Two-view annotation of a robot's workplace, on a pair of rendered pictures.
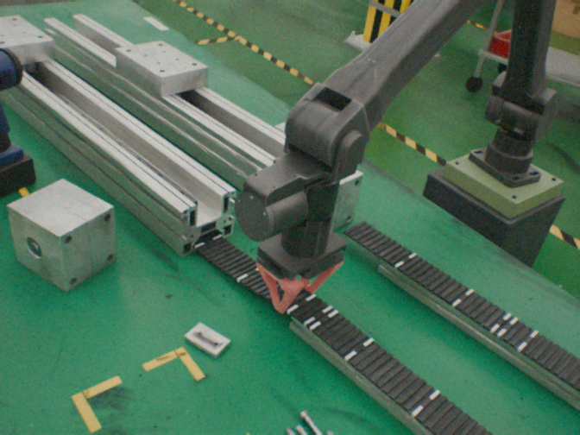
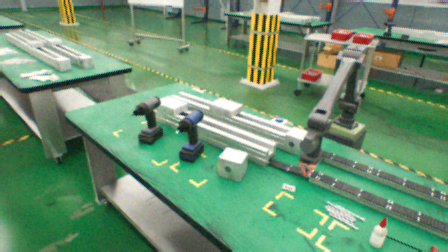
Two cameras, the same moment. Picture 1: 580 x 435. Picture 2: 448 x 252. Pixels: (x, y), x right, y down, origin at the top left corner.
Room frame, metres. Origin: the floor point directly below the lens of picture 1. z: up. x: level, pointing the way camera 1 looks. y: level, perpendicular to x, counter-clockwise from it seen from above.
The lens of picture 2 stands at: (-0.39, 0.44, 1.54)
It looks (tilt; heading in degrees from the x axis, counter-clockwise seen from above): 27 degrees down; 355
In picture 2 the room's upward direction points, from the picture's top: 2 degrees clockwise
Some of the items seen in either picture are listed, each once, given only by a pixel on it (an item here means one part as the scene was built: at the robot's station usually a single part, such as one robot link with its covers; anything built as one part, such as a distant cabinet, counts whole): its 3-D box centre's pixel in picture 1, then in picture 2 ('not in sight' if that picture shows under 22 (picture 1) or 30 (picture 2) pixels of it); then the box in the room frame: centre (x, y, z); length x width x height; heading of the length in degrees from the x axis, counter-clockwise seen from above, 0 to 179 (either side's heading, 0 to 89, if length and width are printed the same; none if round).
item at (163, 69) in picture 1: (161, 73); (225, 109); (1.10, 0.30, 0.87); 0.16 x 0.11 x 0.07; 49
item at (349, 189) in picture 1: (323, 192); (297, 140); (0.82, -0.05, 0.83); 0.12 x 0.09 x 0.10; 139
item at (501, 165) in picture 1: (509, 151); (346, 118); (1.03, -0.40, 0.85); 0.12 x 0.09 x 0.08; 34
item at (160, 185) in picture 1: (74, 116); (204, 128); (0.96, 0.42, 0.82); 0.80 x 0.10 x 0.09; 49
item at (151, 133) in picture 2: not in sight; (146, 122); (0.89, 0.71, 0.89); 0.20 x 0.08 x 0.22; 153
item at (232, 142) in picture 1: (161, 96); (225, 117); (1.10, 0.30, 0.82); 0.80 x 0.10 x 0.09; 49
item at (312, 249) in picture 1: (305, 231); (312, 150); (0.58, -0.02, 0.92); 0.10 x 0.07 x 0.07; 140
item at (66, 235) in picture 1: (72, 230); (234, 163); (0.63, 0.30, 0.83); 0.11 x 0.10 x 0.10; 152
